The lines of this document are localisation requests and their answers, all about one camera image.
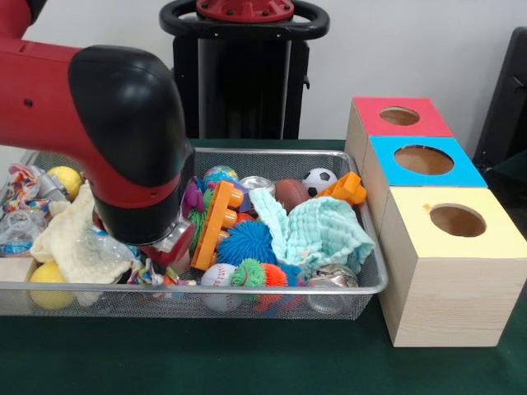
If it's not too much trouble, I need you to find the mint green cloth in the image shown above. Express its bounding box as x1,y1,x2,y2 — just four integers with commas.
249,188,376,281

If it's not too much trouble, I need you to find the dark green tablecloth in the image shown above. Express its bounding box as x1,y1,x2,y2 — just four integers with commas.
0,137,527,395
490,148,527,194

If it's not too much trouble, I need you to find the cream yellow cloth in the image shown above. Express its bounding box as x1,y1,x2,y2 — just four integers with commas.
29,183,137,285

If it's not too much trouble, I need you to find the small colourful patterned cloth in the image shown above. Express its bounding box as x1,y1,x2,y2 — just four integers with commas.
126,258,198,298

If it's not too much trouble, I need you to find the blue globe ball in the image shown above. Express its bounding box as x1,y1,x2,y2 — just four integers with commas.
203,165,240,186

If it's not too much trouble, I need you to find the wooden box with three holes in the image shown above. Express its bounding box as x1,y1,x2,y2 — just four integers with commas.
344,96,527,349

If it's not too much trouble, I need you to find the silver mesh bin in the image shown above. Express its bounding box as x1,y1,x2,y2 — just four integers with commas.
0,144,389,320

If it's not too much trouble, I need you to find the purple spiky rubber ball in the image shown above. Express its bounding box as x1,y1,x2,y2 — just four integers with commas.
183,180,206,215

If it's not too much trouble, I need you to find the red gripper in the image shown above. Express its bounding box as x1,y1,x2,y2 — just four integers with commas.
139,224,197,269

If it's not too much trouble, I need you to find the brown toy football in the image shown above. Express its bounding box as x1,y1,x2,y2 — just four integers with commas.
274,177,310,213

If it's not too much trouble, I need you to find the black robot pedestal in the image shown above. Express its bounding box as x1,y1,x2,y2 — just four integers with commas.
158,0,330,140

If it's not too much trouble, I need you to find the black and white soccer ball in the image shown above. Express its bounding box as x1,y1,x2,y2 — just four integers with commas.
301,167,338,197

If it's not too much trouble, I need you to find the long orange toy block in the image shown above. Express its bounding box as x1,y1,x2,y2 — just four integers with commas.
316,170,367,205

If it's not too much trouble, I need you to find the yellow ball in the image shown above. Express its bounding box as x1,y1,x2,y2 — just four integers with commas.
47,166,83,202
29,262,74,310

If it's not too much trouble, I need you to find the wide orange studded block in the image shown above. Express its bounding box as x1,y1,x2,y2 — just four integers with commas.
189,180,252,271

